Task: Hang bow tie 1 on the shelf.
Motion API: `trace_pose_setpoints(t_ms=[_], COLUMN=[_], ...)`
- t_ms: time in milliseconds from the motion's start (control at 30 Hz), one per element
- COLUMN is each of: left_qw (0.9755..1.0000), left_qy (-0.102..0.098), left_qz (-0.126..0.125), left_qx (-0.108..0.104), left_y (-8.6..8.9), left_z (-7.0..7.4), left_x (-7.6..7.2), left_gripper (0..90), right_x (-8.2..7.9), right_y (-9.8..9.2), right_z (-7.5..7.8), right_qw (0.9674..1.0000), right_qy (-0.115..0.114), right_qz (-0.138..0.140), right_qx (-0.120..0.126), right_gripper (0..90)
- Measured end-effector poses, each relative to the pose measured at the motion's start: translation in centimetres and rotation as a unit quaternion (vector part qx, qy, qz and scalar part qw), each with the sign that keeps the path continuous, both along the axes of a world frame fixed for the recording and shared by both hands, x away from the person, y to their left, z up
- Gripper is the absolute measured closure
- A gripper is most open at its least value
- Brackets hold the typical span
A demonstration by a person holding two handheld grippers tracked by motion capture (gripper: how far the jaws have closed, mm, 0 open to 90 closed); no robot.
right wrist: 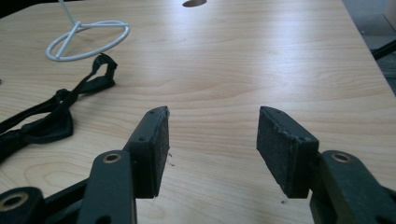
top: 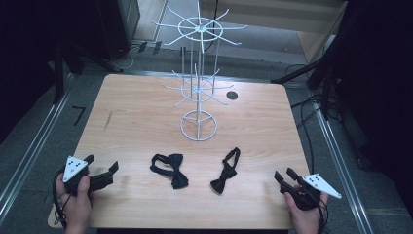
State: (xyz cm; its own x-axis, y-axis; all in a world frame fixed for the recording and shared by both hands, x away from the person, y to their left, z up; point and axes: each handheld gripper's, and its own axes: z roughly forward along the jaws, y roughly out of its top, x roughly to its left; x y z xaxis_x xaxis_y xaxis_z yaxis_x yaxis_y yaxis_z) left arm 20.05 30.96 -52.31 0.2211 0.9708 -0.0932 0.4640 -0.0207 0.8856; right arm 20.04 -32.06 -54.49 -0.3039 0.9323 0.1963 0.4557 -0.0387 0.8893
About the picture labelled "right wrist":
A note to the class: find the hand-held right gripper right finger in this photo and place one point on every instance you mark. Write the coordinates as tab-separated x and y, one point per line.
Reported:
285	152

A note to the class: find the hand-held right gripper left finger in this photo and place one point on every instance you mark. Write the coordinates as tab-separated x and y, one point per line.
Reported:
148	155

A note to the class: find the black bow tie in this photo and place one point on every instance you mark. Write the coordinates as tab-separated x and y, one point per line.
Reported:
53	126

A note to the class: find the black metal bar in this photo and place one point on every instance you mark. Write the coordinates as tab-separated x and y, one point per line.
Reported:
384	49

